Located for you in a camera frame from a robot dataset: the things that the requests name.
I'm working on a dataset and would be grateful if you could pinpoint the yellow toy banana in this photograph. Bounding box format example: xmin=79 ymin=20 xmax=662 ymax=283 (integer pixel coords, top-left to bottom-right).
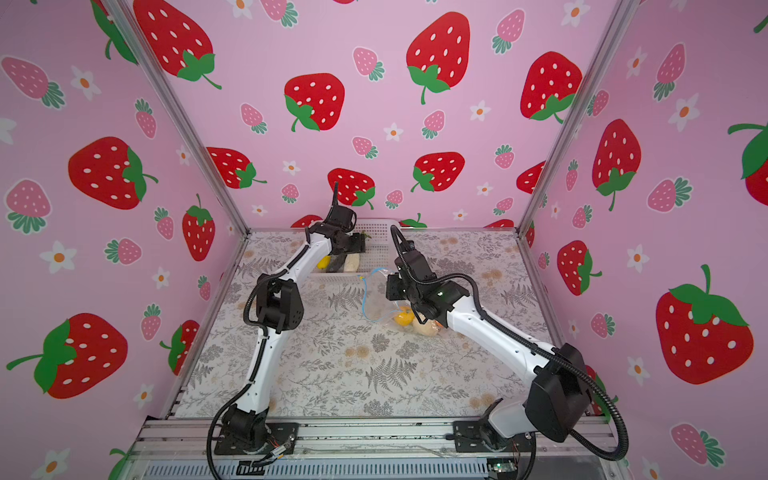
xmin=317 ymin=256 xmax=331 ymax=270

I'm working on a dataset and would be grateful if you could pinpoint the beige toy bun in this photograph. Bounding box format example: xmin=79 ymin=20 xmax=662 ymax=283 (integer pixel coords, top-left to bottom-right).
xmin=412 ymin=320 xmax=441 ymax=337

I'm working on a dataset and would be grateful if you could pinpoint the white plastic basket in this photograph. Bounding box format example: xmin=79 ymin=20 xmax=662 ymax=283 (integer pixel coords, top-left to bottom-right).
xmin=308 ymin=219 xmax=396 ymax=282

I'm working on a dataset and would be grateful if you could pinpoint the clear zip top bag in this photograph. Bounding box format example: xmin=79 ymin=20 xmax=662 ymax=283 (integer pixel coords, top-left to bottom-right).
xmin=361 ymin=269 xmax=417 ymax=334

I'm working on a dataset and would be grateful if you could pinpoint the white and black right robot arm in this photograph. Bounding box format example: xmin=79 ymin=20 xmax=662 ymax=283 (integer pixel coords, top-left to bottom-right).
xmin=387 ymin=226 xmax=629 ymax=461

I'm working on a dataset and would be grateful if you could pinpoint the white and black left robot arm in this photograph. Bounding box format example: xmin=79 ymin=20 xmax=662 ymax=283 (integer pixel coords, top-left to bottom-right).
xmin=206 ymin=184 xmax=365 ymax=479

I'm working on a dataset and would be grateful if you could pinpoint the floral patterned table mat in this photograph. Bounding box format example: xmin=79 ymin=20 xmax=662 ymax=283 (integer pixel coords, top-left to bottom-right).
xmin=174 ymin=230 xmax=550 ymax=418

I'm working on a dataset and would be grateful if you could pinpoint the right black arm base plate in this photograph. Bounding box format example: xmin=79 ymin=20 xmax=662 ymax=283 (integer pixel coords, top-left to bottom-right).
xmin=445 ymin=420 xmax=535 ymax=453

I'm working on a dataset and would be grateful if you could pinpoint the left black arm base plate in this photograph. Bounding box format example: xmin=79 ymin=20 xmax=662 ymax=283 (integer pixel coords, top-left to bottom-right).
xmin=213 ymin=422 xmax=300 ymax=456

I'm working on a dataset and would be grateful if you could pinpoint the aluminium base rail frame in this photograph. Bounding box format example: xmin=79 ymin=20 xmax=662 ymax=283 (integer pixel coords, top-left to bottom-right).
xmin=111 ymin=417 xmax=631 ymax=479

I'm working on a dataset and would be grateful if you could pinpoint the left aluminium corner post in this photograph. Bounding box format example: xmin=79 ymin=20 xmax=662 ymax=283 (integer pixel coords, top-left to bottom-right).
xmin=104 ymin=0 xmax=250 ymax=237

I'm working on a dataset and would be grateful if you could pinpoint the aluminium corner post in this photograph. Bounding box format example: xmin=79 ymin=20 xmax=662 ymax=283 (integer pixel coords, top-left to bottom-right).
xmin=517 ymin=0 xmax=640 ymax=238
xmin=104 ymin=0 xmax=250 ymax=237

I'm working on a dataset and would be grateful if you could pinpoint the right aluminium corner post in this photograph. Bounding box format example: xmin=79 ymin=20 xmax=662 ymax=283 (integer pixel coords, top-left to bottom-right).
xmin=517 ymin=0 xmax=640 ymax=238

